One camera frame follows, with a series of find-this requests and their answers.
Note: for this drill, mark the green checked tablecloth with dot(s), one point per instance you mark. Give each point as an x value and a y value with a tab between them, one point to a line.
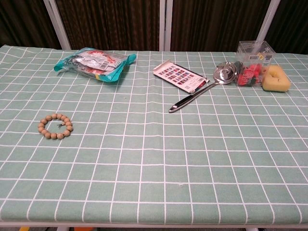
154	144

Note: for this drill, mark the flat printed cardboard package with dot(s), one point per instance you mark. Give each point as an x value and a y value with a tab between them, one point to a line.
180	75

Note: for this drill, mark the teal plastic snack bag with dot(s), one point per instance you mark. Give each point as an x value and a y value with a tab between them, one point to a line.
96	63

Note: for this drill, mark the dark brown curtain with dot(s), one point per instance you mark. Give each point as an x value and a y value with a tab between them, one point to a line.
115	21

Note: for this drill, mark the clear plastic box with clips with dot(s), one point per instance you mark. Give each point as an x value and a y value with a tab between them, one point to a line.
252	65

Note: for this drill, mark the yellow sponge with green base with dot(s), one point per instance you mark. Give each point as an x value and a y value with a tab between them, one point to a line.
276	83

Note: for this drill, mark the white metal frame post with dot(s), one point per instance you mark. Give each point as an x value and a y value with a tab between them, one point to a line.
268	21
57	24
165	24

